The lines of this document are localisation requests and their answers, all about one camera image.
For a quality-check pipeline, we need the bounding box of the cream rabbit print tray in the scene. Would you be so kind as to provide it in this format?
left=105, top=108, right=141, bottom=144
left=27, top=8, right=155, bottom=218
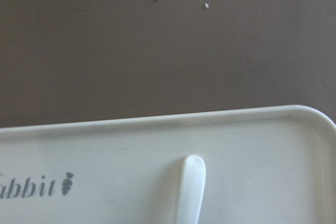
left=1, top=105, right=335, bottom=223

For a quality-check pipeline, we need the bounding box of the white ceramic spoon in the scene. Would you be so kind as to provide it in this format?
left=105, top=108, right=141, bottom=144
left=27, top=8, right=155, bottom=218
left=174, top=155, right=206, bottom=223

